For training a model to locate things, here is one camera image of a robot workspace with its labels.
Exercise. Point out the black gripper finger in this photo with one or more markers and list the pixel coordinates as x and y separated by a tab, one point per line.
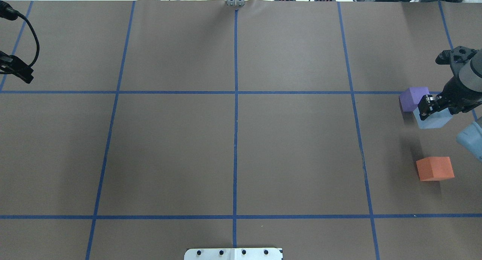
12	65

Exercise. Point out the purple foam block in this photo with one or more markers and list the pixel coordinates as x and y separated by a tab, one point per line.
410	98

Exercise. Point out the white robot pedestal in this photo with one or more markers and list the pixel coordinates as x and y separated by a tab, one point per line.
234	254

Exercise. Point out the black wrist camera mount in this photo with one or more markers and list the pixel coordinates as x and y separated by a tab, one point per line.
456	58

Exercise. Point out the light blue foam block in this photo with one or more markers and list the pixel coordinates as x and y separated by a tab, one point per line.
434	121

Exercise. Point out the orange foam block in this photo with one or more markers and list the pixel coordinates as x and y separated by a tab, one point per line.
434	169

